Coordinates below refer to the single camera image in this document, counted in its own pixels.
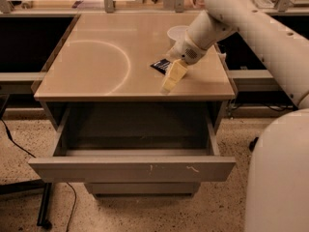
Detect black stand leg with caster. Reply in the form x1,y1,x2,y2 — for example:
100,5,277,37
0,179,52,231

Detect grey lower drawer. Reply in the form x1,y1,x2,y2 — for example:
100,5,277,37
85,182,200,195

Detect grey cabinet with beige top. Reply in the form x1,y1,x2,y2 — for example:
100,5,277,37
31,12,238,133

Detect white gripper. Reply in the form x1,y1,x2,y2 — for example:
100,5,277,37
160,33,207,94

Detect black office chair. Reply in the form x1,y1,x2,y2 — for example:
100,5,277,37
249,137,259,153

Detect black floor cable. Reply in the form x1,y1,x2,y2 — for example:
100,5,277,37
0,117,78,232

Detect white ceramic bowl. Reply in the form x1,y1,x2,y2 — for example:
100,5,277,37
167,25,188,46

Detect open grey top drawer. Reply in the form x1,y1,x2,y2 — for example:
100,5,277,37
29,102,236,184

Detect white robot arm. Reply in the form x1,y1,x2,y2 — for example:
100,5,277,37
163,0,309,232

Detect dark blue rxbar wrapper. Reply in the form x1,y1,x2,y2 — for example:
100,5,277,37
151,59,171,74

